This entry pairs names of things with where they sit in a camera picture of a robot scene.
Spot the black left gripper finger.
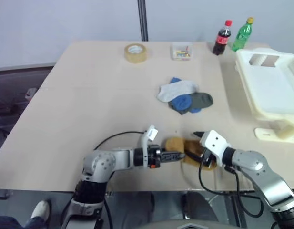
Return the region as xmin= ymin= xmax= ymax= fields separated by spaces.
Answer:
xmin=162 ymin=156 xmax=185 ymax=164
xmin=162 ymin=150 xmax=185 ymax=157

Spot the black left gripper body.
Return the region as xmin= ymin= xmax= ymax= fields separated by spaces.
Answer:
xmin=148 ymin=145 xmax=165 ymax=169

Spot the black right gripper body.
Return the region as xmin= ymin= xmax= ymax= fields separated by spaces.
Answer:
xmin=200 ymin=147 xmax=218 ymax=169

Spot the mustard yellow sock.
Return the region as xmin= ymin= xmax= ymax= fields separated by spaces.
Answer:
xmin=165 ymin=136 xmax=218 ymax=170

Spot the white plastic basket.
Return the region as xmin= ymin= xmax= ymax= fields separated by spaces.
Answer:
xmin=234 ymin=47 xmax=294 ymax=140

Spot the clear plastic box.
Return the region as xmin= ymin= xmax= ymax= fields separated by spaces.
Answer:
xmin=170 ymin=42 xmax=194 ymax=62

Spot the olive green sock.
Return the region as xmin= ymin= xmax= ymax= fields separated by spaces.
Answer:
xmin=168 ymin=92 xmax=213 ymax=115

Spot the blue sock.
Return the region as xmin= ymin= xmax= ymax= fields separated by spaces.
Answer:
xmin=170 ymin=77 xmax=202 ymax=114

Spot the light grey sock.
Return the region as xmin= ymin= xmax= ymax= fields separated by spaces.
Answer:
xmin=157 ymin=80 xmax=200 ymax=103

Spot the white flat plastic plate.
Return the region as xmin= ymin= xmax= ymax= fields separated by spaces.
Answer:
xmin=253 ymin=127 xmax=294 ymax=144

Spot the cola bottle red cap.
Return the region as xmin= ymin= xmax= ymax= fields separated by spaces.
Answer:
xmin=212 ymin=20 xmax=233 ymax=56

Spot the brown packing tape roll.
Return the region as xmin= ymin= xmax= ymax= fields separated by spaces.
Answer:
xmin=124 ymin=43 xmax=148 ymax=64

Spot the green bottle yellow cap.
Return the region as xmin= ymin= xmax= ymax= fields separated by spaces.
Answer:
xmin=232 ymin=17 xmax=255 ymax=52

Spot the white shoe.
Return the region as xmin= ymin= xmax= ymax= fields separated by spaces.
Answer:
xmin=30 ymin=200 xmax=51 ymax=219

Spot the small white red device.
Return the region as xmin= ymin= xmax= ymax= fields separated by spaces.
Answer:
xmin=25 ymin=87 xmax=38 ymax=98

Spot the blue jeans leg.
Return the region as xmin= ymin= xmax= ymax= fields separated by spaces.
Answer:
xmin=0 ymin=214 xmax=49 ymax=229

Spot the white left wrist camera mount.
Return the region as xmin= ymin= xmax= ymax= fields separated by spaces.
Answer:
xmin=140 ymin=125 xmax=159 ymax=167

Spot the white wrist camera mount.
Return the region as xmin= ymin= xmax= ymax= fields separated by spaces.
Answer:
xmin=140 ymin=125 xmax=159 ymax=167
xmin=199 ymin=130 xmax=231 ymax=167

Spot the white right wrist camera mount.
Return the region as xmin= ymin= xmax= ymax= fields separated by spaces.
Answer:
xmin=199 ymin=130 xmax=231 ymax=167

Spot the grey vertical post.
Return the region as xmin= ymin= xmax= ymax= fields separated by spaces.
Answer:
xmin=137 ymin=0 xmax=149 ymax=41

